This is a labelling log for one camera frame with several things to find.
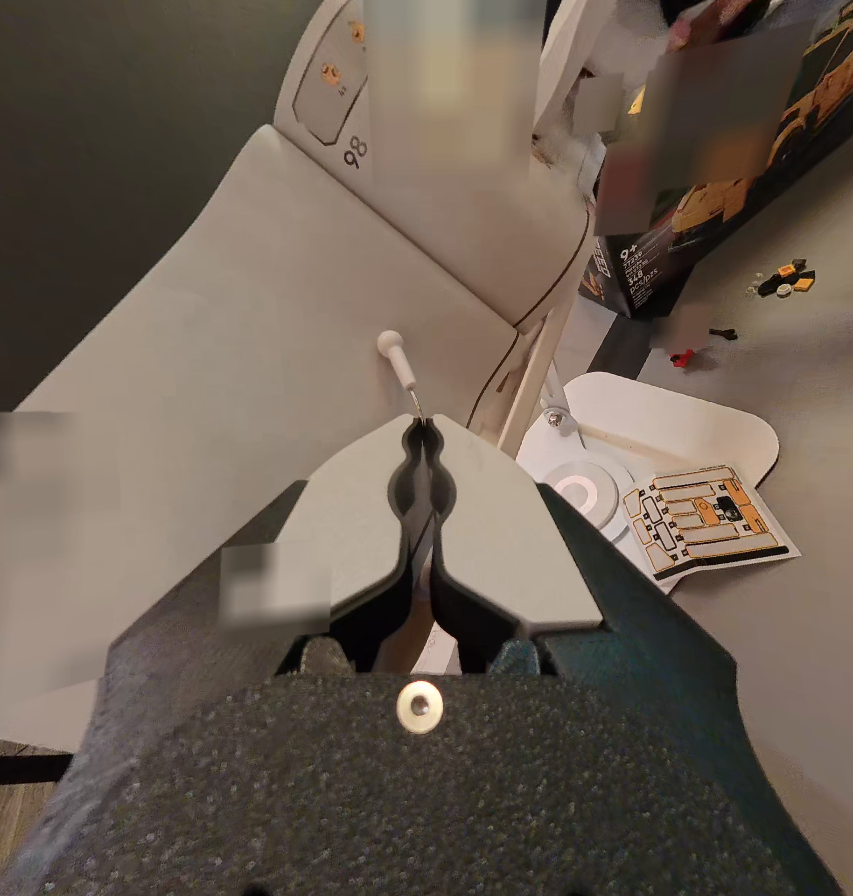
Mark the white paper bag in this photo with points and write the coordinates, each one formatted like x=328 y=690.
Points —
x=563 y=56

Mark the black panel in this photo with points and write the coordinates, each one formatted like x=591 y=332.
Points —
x=83 y=175

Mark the lego instruction booklet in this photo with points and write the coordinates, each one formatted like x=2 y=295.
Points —
x=706 y=525

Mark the metal rod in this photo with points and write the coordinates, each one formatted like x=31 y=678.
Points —
x=531 y=392

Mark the red lego minifigure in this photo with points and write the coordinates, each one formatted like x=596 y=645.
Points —
x=684 y=358

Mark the small Lego pieces pile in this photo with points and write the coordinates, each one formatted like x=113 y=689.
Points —
x=790 y=278

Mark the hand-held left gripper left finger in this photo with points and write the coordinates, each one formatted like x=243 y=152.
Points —
x=349 y=511

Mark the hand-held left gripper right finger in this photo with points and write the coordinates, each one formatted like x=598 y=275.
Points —
x=510 y=546

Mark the dark lego box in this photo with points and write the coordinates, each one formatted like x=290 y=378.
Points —
x=650 y=280

